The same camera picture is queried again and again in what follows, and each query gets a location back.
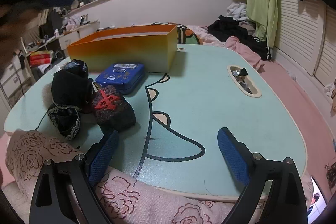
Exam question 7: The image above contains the black lace cloth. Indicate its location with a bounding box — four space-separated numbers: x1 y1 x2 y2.
47 59 93 140

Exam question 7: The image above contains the dark mahjong tile block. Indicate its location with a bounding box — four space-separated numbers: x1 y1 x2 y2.
92 85 137 134

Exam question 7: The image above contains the blue tin case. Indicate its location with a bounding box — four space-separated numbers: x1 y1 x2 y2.
96 63 145 94

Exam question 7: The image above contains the person left hand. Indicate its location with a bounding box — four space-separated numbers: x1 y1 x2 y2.
0 9 40 76

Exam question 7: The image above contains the white drawer cabinet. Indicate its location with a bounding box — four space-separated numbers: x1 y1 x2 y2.
59 20 100 50

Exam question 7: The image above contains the red snack box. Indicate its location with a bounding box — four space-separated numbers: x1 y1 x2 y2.
29 51 54 66

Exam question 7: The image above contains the pink quilt blanket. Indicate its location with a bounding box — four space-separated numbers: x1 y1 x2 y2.
1 131 238 223

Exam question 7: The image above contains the orange cardboard box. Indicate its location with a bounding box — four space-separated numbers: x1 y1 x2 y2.
67 24 178 73

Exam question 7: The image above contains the mint cartoon lap table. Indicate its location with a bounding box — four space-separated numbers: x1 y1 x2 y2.
110 44 307 200

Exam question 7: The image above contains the colourful cartoon rug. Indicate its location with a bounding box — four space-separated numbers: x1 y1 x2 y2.
152 22 203 45

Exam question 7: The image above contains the black clothes pile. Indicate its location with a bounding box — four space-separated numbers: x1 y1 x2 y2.
207 15 272 61

